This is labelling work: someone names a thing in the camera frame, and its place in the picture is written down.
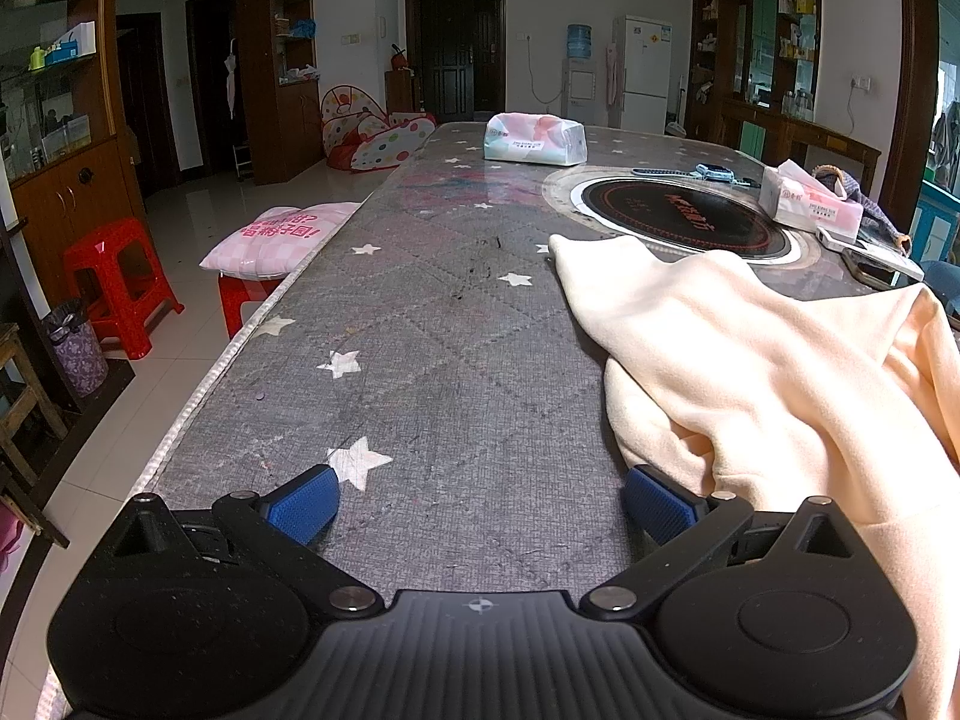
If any grey denim bag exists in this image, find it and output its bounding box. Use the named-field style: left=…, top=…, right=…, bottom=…
left=814, top=163, right=913, bottom=252

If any white hanging umbrella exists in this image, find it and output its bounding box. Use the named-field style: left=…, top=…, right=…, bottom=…
left=223, top=37, right=242, bottom=121

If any dark wooden door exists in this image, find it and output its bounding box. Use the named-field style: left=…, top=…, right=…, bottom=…
left=405, top=0, right=506, bottom=122

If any white refrigerator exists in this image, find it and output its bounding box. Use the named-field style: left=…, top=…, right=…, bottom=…
left=613, top=15, right=673, bottom=133

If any pink checked pillow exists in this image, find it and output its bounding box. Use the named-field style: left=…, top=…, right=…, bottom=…
left=199, top=202, right=362, bottom=279

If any cream fleece garment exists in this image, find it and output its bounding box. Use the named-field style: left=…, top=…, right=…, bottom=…
left=547, top=232, right=960, bottom=720

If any pink white tissue box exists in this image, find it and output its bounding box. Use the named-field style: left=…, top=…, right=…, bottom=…
left=757, top=160, right=863, bottom=235

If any black round induction cooktop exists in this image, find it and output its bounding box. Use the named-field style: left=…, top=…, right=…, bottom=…
left=541, top=167, right=815, bottom=267

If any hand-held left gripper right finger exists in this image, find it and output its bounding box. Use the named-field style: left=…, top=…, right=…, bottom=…
left=581, top=463, right=861, bottom=616

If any blue chair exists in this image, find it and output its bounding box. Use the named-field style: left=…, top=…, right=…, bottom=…
left=922, top=261, right=960, bottom=329

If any polka dot play tent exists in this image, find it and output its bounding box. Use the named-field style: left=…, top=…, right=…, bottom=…
left=321, top=84, right=437, bottom=173

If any teal wooden cabinet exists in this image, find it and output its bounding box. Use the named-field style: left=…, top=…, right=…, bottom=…
left=918, top=180, right=960, bottom=265

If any dark wooden wall cabinet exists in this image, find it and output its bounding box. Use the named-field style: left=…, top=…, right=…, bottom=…
left=690, top=0, right=883, bottom=192

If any purple patterned trash bin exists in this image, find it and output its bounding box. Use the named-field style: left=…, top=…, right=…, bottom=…
left=41, top=298, right=110, bottom=401

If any tall red plastic stool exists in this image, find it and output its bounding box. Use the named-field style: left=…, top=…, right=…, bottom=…
left=63, top=217, right=185, bottom=360

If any white water dispenser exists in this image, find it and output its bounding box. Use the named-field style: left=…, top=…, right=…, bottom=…
left=562, top=56, right=598, bottom=122

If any old wooden stool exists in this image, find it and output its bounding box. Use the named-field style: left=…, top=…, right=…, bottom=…
left=0, top=322, right=70, bottom=488

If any wooden framed glass door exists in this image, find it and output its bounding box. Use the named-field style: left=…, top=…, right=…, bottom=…
left=879, top=0, right=960, bottom=235

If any wooden glass display cabinet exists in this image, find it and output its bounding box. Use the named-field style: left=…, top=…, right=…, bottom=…
left=0, top=0, right=148, bottom=260

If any white pink soft tissue pack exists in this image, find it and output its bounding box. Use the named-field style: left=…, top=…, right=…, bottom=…
left=484, top=112, right=587, bottom=164

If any black smartphone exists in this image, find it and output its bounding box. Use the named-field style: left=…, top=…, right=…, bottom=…
left=841, top=247, right=901, bottom=290

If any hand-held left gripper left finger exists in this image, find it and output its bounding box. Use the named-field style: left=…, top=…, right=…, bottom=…
left=111, top=463, right=380, bottom=616

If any tall wooden shelf cabinet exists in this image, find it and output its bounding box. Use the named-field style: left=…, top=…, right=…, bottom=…
left=236, top=0, right=325, bottom=185

